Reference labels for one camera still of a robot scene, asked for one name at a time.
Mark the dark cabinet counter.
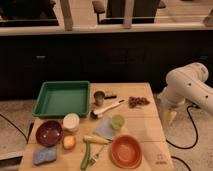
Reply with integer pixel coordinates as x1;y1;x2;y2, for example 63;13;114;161
0;30;213;99

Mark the green plastic tray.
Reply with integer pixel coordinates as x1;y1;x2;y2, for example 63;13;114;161
33;81;90;118

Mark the blue sponge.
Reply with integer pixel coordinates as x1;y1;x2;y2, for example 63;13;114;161
32;146;57;165

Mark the light green cup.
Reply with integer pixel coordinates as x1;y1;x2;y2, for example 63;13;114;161
111;115;125;130

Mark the dark red grape bunch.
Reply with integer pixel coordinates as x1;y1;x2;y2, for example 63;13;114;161
128;97;150;108

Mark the white round container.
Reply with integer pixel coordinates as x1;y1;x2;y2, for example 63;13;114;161
63;113;80;132

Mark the dark maroon bowl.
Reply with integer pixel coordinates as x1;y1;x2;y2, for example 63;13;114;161
35;120;63;147

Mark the white handled dish brush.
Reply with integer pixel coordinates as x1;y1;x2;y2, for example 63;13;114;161
90;99;125;119

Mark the orange red bowl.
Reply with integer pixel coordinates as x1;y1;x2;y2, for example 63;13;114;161
109;135;142;169

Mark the black cable left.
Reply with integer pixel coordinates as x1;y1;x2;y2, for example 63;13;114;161
0;113;29;145

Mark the green cucumber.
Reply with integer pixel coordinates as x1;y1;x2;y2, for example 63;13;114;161
80;141;91;171

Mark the metal fork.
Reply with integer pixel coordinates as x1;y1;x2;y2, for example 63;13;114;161
89;145;106;166

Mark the dark office chair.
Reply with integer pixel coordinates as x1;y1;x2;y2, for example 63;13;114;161
92;0;166;25

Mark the metal measuring cup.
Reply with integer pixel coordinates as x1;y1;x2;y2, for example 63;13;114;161
93;90;118;107

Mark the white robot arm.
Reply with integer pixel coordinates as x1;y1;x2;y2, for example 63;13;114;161
158;62;213;127

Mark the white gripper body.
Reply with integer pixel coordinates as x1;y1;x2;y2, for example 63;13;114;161
158;87;185;110

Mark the grey blue cloth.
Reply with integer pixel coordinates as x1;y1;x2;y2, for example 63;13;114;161
94;116;115;140

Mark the black cable on floor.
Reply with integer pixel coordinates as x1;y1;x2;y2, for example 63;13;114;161
165;103;200;171

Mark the yellow orange fruit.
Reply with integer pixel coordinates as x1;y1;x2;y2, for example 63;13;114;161
63;136;76;150

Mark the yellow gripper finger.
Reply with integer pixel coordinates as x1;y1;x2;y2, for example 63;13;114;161
165;110;177;126

